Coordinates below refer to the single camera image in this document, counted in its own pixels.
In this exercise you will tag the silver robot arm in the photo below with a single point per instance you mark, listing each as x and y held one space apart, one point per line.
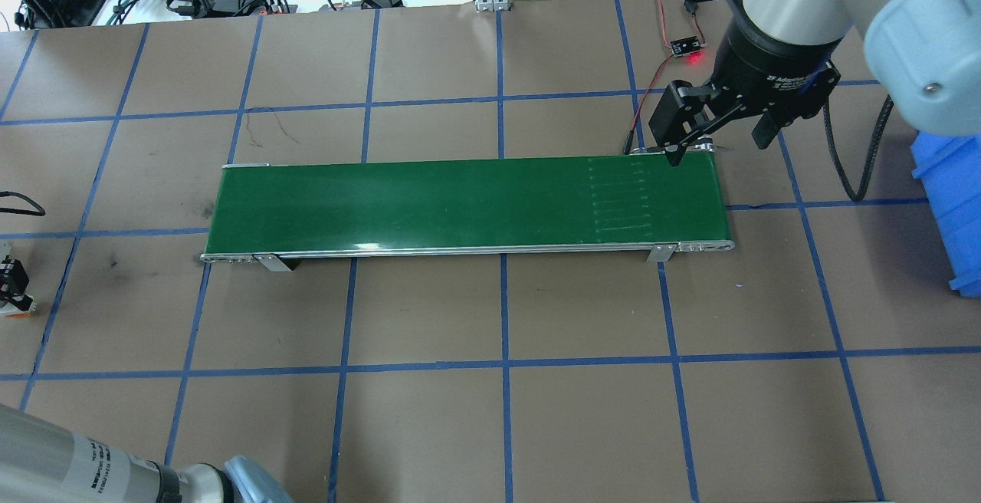
920 50
77 465

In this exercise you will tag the small black circuit board module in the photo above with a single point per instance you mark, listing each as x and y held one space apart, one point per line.
686 47

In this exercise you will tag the blue plastic bin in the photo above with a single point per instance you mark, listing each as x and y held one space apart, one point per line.
958 212

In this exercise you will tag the green conveyor belt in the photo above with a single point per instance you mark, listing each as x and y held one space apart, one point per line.
460 204

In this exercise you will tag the grey power strip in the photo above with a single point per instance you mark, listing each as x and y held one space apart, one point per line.
341 6

